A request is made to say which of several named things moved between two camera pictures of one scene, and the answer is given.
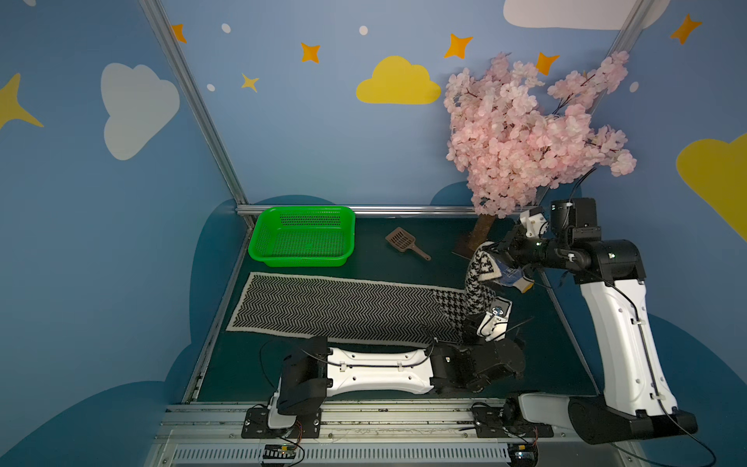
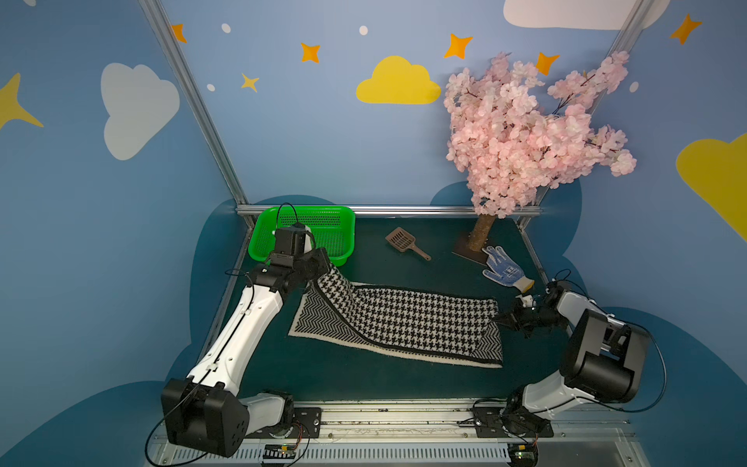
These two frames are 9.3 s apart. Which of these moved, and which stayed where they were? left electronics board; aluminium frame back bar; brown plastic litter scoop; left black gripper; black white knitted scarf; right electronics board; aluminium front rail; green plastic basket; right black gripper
Moved: black white knitted scarf; left black gripper; right black gripper
Stayed: right electronics board; aluminium front rail; brown plastic litter scoop; aluminium frame back bar; green plastic basket; left electronics board
